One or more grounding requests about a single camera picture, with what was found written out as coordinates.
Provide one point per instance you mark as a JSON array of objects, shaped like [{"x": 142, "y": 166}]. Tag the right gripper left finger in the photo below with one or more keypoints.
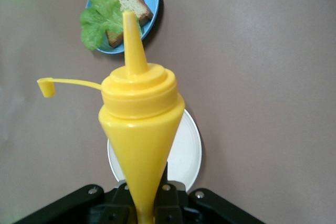
[{"x": 113, "y": 208}]

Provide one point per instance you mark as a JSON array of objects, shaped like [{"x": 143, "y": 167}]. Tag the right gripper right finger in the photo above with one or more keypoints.
[{"x": 178, "y": 208}]

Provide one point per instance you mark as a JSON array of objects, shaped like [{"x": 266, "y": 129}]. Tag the yellow squeeze bottle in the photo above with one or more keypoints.
[{"x": 141, "y": 129}]

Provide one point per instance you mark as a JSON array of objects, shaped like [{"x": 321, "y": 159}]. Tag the green lettuce leaf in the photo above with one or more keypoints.
[{"x": 97, "y": 22}]

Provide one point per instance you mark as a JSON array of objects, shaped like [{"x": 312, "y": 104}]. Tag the beige round plate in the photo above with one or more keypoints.
[{"x": 189, "y": 150}]

